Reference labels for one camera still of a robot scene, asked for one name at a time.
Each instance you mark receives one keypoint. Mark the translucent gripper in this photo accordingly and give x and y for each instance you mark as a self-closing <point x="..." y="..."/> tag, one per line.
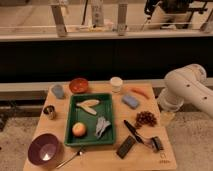
<point x="166" y="117"/>

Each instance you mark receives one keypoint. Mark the black handled brush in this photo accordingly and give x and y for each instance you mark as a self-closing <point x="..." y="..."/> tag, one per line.
<point x="153" y="143"/>

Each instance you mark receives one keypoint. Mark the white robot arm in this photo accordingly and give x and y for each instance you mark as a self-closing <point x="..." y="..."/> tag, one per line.
<point x="185" y="84"/>

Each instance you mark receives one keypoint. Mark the red bowl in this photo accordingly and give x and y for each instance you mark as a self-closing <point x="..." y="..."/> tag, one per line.
<point x="78" y="85"/>

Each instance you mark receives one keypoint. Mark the purple bowl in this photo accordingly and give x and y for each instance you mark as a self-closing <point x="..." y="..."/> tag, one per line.
<point x="43" y="149"/>

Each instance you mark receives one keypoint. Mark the bunch of dark grapes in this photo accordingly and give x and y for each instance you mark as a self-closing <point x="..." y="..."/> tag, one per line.
<point x="145" y="118"/>

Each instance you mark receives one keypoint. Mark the wooden table board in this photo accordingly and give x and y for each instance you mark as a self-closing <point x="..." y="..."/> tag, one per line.
<point x="104" y="157"/>

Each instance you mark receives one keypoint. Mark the blue sponge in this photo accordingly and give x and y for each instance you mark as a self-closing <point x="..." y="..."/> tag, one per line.
<point x="130" y="101"/>

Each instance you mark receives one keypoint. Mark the orange carrot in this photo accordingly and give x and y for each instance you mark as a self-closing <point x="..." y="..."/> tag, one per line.
<point x="139" y="91"/>

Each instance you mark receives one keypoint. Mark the black rectangular block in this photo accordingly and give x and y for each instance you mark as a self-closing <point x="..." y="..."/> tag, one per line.
<point x="125" y="147"/>

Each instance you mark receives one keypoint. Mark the white paper cup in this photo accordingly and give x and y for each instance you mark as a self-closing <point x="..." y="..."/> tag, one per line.
<point x="116" y="83"/>

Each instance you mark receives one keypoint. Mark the grey crumpled cloth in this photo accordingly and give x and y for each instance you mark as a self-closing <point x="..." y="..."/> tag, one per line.
<point x="101" y="126"/>

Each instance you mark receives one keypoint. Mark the green plastic tray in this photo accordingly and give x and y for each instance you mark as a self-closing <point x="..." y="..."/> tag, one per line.
<point x="77" y="114"/>

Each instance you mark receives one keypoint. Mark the banana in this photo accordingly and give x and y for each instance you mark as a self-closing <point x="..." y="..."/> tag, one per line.
<point x="87" y="105"/>

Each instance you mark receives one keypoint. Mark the apple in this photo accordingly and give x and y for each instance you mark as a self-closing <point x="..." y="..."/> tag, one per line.
<point x="79" y="129"/>

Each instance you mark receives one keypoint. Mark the metal spoon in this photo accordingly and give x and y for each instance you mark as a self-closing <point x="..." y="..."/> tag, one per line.
<point x="78" y="153"/>

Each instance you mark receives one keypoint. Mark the blue-grey cup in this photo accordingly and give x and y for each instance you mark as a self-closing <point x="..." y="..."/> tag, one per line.
<point x="57" y="90"/>

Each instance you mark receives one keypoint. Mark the small metal cup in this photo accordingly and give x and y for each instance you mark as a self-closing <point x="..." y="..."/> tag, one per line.
<point x="49" y="111"/>

